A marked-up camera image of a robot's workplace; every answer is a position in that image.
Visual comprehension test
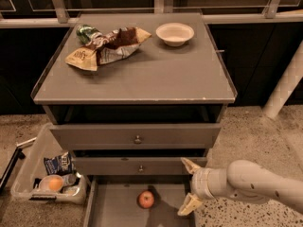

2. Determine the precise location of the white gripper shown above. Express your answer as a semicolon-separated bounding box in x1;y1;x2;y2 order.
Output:
177;157;227;216

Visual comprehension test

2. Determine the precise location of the red apple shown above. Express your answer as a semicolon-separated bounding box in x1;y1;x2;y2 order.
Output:
137;190;154;209

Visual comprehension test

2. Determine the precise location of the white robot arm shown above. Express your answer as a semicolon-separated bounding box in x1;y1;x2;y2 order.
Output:
178;157;303;216

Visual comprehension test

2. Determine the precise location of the top grey drawer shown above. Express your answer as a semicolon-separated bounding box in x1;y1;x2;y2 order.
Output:
50;123;221;150

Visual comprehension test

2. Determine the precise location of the grey drawer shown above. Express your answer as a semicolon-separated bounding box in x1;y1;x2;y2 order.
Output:
83;175;196;227
50;123;221;150
73;149;207;176

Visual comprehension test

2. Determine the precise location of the bottom grey drawer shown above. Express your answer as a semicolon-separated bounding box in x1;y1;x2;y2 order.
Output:
83;175;196;227

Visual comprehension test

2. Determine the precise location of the grey drawer cabinet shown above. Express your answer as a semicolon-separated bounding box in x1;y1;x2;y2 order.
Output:
30;12;239;126

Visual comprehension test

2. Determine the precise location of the middle grey drawer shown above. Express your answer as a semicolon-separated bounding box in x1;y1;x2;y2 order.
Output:
73;149;207;176

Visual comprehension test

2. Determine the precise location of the blue snack bag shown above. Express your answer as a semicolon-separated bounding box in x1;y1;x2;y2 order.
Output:
44;152;75;176

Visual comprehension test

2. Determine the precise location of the cup with orange content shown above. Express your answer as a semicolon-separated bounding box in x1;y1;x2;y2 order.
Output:
39;175;63;192

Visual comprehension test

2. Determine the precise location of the clear plastic bin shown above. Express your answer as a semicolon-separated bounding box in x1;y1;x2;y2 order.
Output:
10;123;87;204

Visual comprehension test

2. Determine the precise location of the white paper bowl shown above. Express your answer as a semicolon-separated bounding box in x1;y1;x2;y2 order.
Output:
155;23;194;47

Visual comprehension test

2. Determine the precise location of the brown chip bag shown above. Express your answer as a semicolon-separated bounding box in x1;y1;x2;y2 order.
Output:
65;27;151;71

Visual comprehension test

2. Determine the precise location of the green soda can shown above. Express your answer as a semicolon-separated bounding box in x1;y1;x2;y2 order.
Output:
76;25;101;44

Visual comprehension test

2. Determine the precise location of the metal railing frame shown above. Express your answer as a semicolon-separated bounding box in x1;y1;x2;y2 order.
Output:
0;0;303;28

